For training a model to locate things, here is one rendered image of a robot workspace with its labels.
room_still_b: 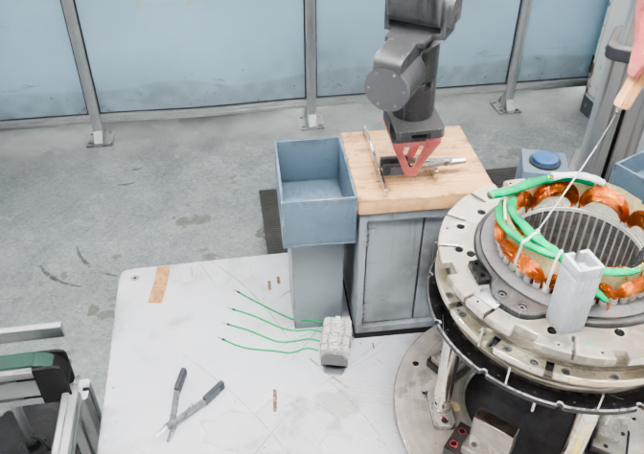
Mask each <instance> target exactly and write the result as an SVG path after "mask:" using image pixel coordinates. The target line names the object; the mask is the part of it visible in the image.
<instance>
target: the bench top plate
mask: <svg viewBox="0 0 644 454"><path fill-rule="evenodd" d="M170 266H171V269H170V274H169V278H168V283H167V287H166V291H165V294H164V298H163V301H162V304H156V303H148V300H149V297H150V293H151V290H152V286H153V282H154V278H155V274H156V269H157V266H152V267H142V268H134V269H129V270H124V271H122V273H121V276H120V279H119V284H118V292H117V300H116V307H115V315H114V323H113V331H112V338H111V346H110V354H109V361H108V369H107V377H106V384H105V392H104V400H103V414H102V422H101V429H100V437H99V444H98V452H97V454H409V453H408V451H407V449H406V448H405V446H404V443H403V440H402V437H401V435H400V432H399V429H398V426H397V423H396V418H395V413H394V402H393V396H394V385H395V379H396V375H397V371H398V369H399V366H400V364H401V362H402V360H403V357H404V355H405V354H406V352H407V351H408V349H409V348H410V347H411V345H412V344H413V343H414V342H415V341H416V340H417V339H418V338H419V337H420V336H421V335H422V334H423V332H417V333H407V334H396V335H385V336H376V337H365V338H354V333H353V328H352V344H351V348H350V359H349V365H348V368H346V367H345V372H344V374H342V375H330V374H325V372H323V365H324V364H322V366H321V362H320V342H317V341H314V340H304V341H300V342H293V343H278V342H274V341H271V340H268V339H266V338H263V337H262V336H260V335H258V334H255V333H253V332H250V331H247V330H244V329H239V328H235V327H231V326H227V325H226V324H227V323H228V324H231V325H235V326H239V327H242V328H246V329H250V330H253V331H256V332H258V333H259V334H261V335H264V336H266V337H269V338H271V339H274V340H278V341H292V340H299V339H303V338H314V339H318V340H320V341H321V336H322V335H323V327H317V328H307V329H317V330H321V332H317V331H312V330H307V331H289V330H285V329H280V328H277V327H275V326H272V325H270V324H269V323H267V322H265V321H262V320H260V319H258V318H255V317H253V316H250V315H247V314H244V313H241V312H238V311H235V310H232V309H230V308H235V309H237V310H241V311H244V312H247V313H250V314H253V315H255V316H258V317H260V318H263V319H265V320H266V321H268V322H271V323H273V324H275V325H277V326H280V327H283V328H286V329H295V328H294V320H290V319H288V318H287V317H284V316H282V315H280V314H278V313H276V312H274V311H272V310H270V309H268V308H266V307H264V306H261V305H259V304H257V303H255V302H253V301H251V300H250V299H248V298H246V297H244V296H242V295H241V294H240V293H238V292H237V291H235V290H234V289H236V290H238V291H240V292H241V293H243V294H244V295H246V296H248V297H250V298H252V299H254V300H255V301H257V302H259V303H261V304H263V305H265V306H268V307H270V308H272V309H274V310H276V311H278V312H280V313H282V314H284V315H286V316H288V317H291V318H293V312H292V303H291V296H290V287H289V276H288V253H281V254H271V255H261V256H253V257H243V258H234V259H225V260H215V261H198V262H189V263H180V264H170ZM229 307H230V308H229ZM223 323H226V324H223ZM218 337H220V338H224V339H226V340H228V341H230V342H232V343H235V344H237V345H240V346H244V347H247V348H254V349H265V350H276V351H282V352H294V351H297V350H300V349H303V348H306V347H310V348H315V349H318V352H317V351H314V350H302V351H300V352H296V353H281V352H264V351H254V350H248V349H244V348H240V347H237V346H234V345H232V344H230V343H227V342H225V341H223V340H221V339H220V338H218ZM181 368H186V370H187V376H186V379H185V382H184V385H183V387H182V390H181V393H180V395H179V401H178V407H177V414H176V416H178V415H180V414H181V413H183V412H184V411H186V410H187V409H188V408H189V406H190V405H191V403H193V405H194V404H196V403H197V402H199V401H200V400H201V399H203V396H204V395H205V394H206V393H207V392H208V391H210V390H211V389H212V388H213V387H214V386H215V385H216V384H217V383H218V382H219V381H220V380H222V381H223V382H224V386H225V389H224V390H223V391H222V392H220V394H219V395H218V396H217V397H216V398H214V399H213V400H212V401H211V402H210V403H209V404H208V405H206V404H205V405H204V406H203V407H201V408H200V409H198V410H197V411H196V412H194V413H193V414H191V415H190V416H189V417H188V418H186V419H184V420H183V421H182V422H180V423H179V424H178V425H177V426H176V429H175V431H174V433H173V435H172V438H171V440H170V442H169V443H168V442H167V438H168V436H169V433H170V429H168V428H167V429H166V430H165V431H164V432H163V433H162V434H161V435H160V436H159V437H157V438H155V435H156V434H157V433H158V432H159V430H160V429H161V428H162V427H163V426H164V425H165V423H166V422H168V421H169V420H170V415H171V410H172V403H173V391H174V385H175V382H176V380H177V378H178V375H179V373H180V370H181Z"/></svg>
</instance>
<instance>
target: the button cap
mask: <svg viewBox="0 0 644 454"><path fill-rule="evenodd" d="M532 160H533V161H534V162H535V163H536V164H538V165H540V166H544V167H554V166H557V165H558V162H559V157H558V155H557V154H555V153H554V152H552V151H548V150H538V151H536V152H535V153H534V154H533V158H532Z"/></svg>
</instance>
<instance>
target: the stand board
mask: <svg viewBox="0 0 644 454"><path fill-rule="evenodd" d="M362 132H363V131H362ZM362 132H347V133H340V136H341V140H342V143H343V146H344V150H345V153H346V157H347V160H348V164H349V168H350V171H351V175H352V177H353V181H354V185H355V188H356V194H357V211H358V214H359V215H371V214H385V213H397V212H411V211H423V210H437V209H449V208H452V207H453V206H454V205H455V204H456V203H457V202H458V201H460V200H461V199H462V198H464V197H465V196H467V195H468V194H472V193H473V192H475V191H477V190H479V189H481V188H484V187H486V186H489V185H492V184H493V183H492V181H491V179H490V177H489V176H488V174H487V173H486V171H485V170H484V168H483V166H482V164H481V162H480V161H479V159H478V157H477V155H476V154H475V152H474V150H473V148H472V146H471V144H470V142H469V141H468V139H467V137H466V135H465V134H464V132H463V130H462V128H461V127H460V125H455V126H445V134H444V136H443V137H441V138H442V140H441V144H440V145H439V146H438V147H437V148H436V149H435V150H434V151H433V152H432V153H431V155H430V156H429V157H428V158H445V157H447V158H466V161H467V163H465V164H459V165H452V166H447V167H445V166H442V167H437V170H438V178H437V182H434V181H433V179H432V177H431V175H430V172H429V169H425V170H419V171H418V173H417V174H416V176H411V177H406V176H405V175H404V174H403V175H387V176H383V177H384V180H385V183H386V186H387V188H388V196H387V197H384V196H383V193H382V190H381V187H380V182H379V180H378V177H377V174H376V171H375V168H374V165H373V162H372V159H371V156H370V153H369V150H368V147H367V145H366V142H365V139H364V136H363V133H362ZM368 133H369V135H370V138H371V141H372V144H373V147H374V150H375V153H376V155H377V158H378V161H379V162H380V158H381V156H395V155H396V153H395V150H394V149H393V147H392V144H391V141H390V138H389V135H388V133H387V131H386V130H378V131H368Z"/></svg>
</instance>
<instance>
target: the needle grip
mask: <svg viewBox="0 0 644 454"><path fill-rule="evenodd" d="M643 85H644V72H643V73H642V74H641V75H640V76H639V77H638V78H637V79H634V78H633V77H631V76H630V75H629V76H628V78H627V79H626V81H625V83H624V84H623V86H622V88H621V90H620V91H619V93H618V95H617V96H616V98H615V100H614V102H613V103H614V105H616V106H618V107H620V108H622V109H625V110H628V109H630V107H631V106H632V104H633V102H634V100H635V99H636V97H637V95H638V94H639V92H640V90H641V89H642V87H643Z"/></svg>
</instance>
